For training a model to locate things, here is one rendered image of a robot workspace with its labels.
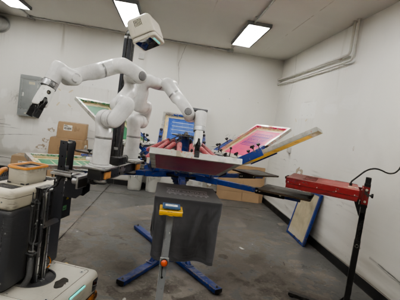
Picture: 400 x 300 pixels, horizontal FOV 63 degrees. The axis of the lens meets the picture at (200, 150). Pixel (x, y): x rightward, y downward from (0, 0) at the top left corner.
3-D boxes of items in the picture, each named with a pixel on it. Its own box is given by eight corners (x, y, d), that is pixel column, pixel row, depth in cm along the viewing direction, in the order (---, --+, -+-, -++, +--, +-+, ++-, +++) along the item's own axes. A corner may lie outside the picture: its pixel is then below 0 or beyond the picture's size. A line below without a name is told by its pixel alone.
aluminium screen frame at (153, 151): (241, 165, 206) (242, 159, 206) (149, 152, 200) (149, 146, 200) (218, 175, 283) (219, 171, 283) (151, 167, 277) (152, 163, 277)
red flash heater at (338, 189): (360, 196, 297) (362, 183, 296) (362, 205, 255) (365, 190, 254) (292, 183, 322) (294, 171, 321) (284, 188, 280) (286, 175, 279)
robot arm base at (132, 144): (113, 158, 221) (116, 135, 220) (121, 156, 233) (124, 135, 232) (136, 161, 218) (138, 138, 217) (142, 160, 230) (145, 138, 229)
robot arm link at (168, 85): (141, 80, 216) (152, 83, 230) (158, 105, 213) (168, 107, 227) (159, 63, 212) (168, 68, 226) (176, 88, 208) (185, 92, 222)
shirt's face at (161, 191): (222, 204, 214) (222, 203, 214) (155, 196, 210) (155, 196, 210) (212, 189, 262) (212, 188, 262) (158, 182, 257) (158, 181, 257)
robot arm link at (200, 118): (183, 107, 207) (184, 112, 217) (181, 123, 205) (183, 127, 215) (207, 109, 206) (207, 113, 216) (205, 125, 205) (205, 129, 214)
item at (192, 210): (213, 267, 217) (223, 204, 214) (146, 261, 212) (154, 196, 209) (213, 265, 220) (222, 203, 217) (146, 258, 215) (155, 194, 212)
